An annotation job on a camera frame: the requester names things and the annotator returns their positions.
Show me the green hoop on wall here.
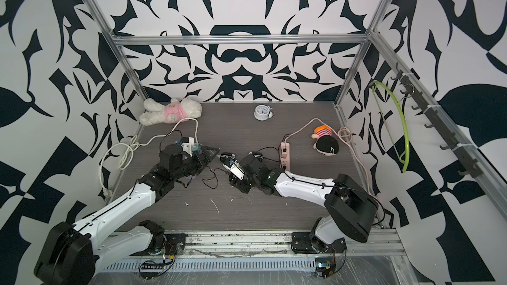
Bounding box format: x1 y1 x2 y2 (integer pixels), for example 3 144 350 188
370 80 411 174

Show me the white pink plush toy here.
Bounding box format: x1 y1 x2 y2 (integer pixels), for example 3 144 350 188
139 98 203 126

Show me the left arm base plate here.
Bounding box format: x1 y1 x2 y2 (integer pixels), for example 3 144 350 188
134 233 187 256

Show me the black haired doll toy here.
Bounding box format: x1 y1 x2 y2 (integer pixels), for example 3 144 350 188
312 125 339 156

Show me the pink power strip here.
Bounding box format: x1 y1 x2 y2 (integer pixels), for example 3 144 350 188
279 142 290 171

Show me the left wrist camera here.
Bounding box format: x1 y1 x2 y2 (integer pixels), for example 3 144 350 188
179 137 200 156

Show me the pink power strip cable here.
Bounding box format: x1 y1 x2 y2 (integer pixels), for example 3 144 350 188
287 117 373 195

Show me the white power strip cable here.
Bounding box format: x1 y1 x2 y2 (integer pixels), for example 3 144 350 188
98 117 199 199

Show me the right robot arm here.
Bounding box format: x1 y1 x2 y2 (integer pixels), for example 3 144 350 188
220 153 379 254

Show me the small white alarm clock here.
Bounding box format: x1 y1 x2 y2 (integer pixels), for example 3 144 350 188
254 104 273 121

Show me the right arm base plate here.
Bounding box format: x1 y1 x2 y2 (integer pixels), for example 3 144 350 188
290 232 347 254

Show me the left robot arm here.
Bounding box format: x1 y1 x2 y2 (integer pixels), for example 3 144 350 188
34 144 219 284

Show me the black shaver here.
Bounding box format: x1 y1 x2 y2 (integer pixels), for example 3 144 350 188
219 152 236 163
249 151 264 161

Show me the black hook rack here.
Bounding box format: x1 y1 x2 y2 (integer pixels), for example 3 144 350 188
392 62 485 178

